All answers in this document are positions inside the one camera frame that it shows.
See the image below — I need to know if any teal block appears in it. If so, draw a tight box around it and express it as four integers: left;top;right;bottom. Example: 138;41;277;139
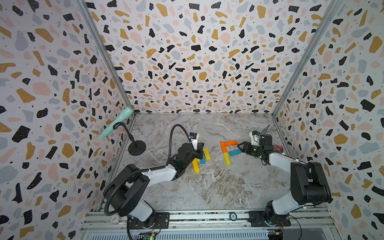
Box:
229;149;242;157
200;156;206;164

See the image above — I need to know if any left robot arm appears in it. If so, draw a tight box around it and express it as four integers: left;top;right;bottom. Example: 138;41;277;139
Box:
103;143;205;224

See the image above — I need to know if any yellow block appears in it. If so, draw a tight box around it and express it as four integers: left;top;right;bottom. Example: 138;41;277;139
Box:
203;148;211;161
192;159;200;174

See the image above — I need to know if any black microphone stand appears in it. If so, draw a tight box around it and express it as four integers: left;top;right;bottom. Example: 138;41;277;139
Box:
115;123;147;156

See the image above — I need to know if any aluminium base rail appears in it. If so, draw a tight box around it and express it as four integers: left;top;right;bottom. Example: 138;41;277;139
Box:
80;208;341;240

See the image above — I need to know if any yellow block inner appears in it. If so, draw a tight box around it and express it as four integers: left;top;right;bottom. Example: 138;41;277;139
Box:
203;148;211;161

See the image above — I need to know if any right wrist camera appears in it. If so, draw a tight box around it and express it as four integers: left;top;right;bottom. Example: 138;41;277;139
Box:
250;130;261;146

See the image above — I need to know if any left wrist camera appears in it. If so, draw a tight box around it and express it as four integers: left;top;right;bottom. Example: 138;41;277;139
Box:
190;132;199;151

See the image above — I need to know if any yellow-green block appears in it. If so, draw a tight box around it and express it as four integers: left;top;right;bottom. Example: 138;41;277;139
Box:
223;152;231;166

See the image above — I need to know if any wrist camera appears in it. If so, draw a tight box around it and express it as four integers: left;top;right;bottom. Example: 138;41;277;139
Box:
250;130;261;146
190;132;199;151

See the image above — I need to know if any yellow block front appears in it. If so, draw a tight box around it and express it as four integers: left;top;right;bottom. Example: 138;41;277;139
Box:
192;159;200;174

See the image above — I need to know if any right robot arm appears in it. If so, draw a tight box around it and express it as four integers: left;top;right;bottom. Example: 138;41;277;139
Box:
238;131;332;227

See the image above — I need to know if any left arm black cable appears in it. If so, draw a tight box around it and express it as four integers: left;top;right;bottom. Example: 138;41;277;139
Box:
103;123;193;240

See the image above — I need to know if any pink card box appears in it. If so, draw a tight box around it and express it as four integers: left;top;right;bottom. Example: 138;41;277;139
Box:
274;145;284;153

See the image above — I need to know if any orange block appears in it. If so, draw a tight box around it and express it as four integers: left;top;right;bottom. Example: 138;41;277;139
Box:
225;141;238;146
220;142;228;154

